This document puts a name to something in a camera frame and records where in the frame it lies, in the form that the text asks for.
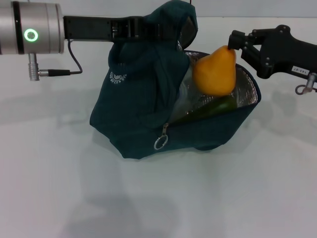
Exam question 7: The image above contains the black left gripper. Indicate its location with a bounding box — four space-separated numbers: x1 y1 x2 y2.
63 15 174 42

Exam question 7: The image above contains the dark teal insulated lunch bag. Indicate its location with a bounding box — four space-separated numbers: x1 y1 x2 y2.
89 0 262 161

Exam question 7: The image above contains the green cucumber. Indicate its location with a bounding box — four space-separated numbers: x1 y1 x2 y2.
173 95 237 123

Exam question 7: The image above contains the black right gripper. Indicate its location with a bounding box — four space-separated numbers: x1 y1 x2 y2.
227 24 317 80

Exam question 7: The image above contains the orange yellow pear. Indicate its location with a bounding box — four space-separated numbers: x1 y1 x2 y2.
192 45 237 96

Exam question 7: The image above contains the left arm cable with plug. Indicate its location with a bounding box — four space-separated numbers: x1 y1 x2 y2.
27 39 83 81

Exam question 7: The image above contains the right arm cable with plug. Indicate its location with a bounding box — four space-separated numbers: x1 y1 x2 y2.
295 73 317 95

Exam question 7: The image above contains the arm cable with plug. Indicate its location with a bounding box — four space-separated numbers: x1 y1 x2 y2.
27 39 83 81
295 73 317 95

